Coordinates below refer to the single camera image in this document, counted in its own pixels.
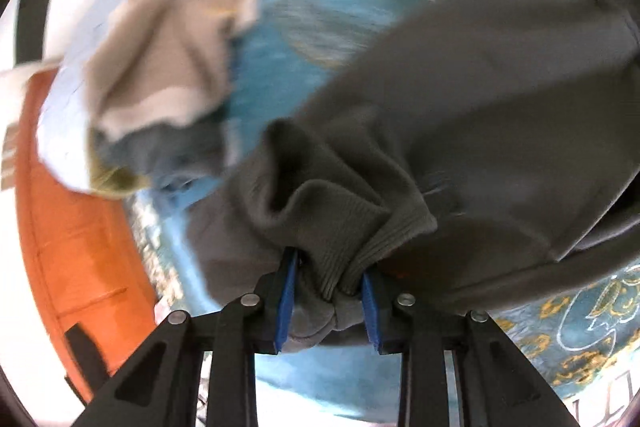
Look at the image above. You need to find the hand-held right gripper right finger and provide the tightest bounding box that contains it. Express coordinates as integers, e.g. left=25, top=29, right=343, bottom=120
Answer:
left=361, top=271, right=581, bottom=427

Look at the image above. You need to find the blue-grey garment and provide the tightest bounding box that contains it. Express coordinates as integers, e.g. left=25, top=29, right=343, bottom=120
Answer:
left=90, top=107, right=241, bottom=188

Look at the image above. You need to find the cream fleece garment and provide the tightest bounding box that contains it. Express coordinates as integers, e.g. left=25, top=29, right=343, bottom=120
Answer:
left=82, top=0, right=261, bottom=142

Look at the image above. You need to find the orange wooden bed frame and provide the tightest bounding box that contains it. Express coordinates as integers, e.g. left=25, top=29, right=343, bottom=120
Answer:
left=15, top=72, right=166, bottom=403

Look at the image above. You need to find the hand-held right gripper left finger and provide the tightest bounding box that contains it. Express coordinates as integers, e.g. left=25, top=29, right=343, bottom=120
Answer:
left=72, top=247, right=301, bottom=427

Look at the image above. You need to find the dark grey sweatshirt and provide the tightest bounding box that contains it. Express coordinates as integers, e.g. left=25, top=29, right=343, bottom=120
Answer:
left=187, top=0, right=640, bottom=353

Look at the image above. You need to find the white cloth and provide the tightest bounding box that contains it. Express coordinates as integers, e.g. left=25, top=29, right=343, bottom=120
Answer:
left=0, top=66, right=57, bottom=128

